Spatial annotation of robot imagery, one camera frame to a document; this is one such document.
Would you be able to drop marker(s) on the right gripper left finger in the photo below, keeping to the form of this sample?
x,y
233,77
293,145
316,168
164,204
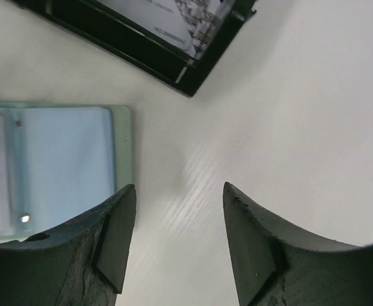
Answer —
x,y
79,262

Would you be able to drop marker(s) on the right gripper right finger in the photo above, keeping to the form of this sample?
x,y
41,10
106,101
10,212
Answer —
x,y
276,262

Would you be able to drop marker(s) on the green card holder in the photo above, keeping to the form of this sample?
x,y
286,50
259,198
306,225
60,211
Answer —
x,y
63,160

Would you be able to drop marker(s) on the black three-compartment tray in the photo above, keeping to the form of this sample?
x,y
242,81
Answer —
x,y
120,36

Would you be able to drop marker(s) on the white credit cards stack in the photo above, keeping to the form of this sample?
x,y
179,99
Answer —
x,y
187,25

